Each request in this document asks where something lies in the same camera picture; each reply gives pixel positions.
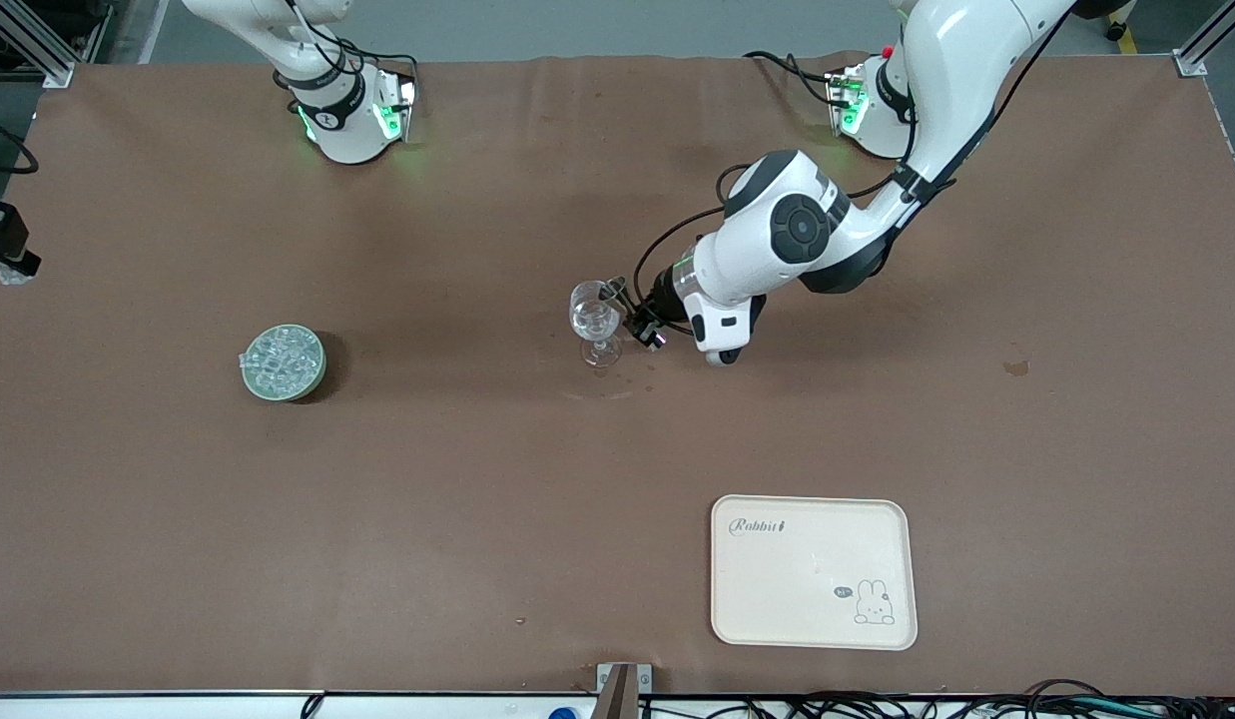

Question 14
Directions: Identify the green round bowl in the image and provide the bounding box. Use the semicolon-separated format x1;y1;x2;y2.
240;325;327;403

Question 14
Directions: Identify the aluminium frame profile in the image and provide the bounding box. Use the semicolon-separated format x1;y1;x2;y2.
1174;0;1235;79
0;0;76;89

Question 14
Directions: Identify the black base cable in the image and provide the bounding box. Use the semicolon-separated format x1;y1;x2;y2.
278;0;420;111
743;50;840;106

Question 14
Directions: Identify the brown upright post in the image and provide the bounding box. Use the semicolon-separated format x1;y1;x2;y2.
601;664;638;719

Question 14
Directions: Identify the brown table cover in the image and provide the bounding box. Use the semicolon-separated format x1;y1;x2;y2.
0;52;1235;697

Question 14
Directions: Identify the silver base connector bracket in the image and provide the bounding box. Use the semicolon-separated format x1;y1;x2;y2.
375;68;419;143
825;62;870;138

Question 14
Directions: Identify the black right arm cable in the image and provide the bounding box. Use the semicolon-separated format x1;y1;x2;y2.
0;110;40;176

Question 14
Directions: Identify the bundle of black cables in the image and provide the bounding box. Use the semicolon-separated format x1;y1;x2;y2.
777;679;1235;719

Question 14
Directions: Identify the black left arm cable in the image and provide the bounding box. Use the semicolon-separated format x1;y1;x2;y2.
632;0;1077;336

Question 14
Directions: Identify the cream rabbit print tray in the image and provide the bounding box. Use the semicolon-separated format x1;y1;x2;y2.
710;494;920;652

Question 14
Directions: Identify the clear wine glass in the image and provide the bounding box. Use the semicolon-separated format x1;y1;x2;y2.
569;281;623;368

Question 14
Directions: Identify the pile of clear ice cubes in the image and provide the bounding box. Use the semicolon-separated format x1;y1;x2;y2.
244;327;322;393

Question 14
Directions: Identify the metal mounting bracket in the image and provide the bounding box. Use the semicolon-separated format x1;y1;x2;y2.
596;662;654;719

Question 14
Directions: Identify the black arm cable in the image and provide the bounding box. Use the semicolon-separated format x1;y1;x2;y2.
0;110;40;176
632;0;1077;336

